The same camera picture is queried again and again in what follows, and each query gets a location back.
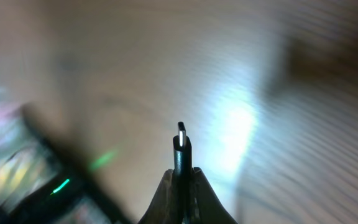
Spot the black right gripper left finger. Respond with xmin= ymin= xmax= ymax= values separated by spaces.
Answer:
xmin=138 ymin=169 xmax=179 ymax=224

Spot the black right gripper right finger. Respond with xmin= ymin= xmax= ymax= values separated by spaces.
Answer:
xmin=191 ymin=167 xmax=237 ymax=224

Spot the black USB charging cable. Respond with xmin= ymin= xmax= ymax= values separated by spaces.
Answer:
xmin=172 ymin=121 xmax=194 ymax=224

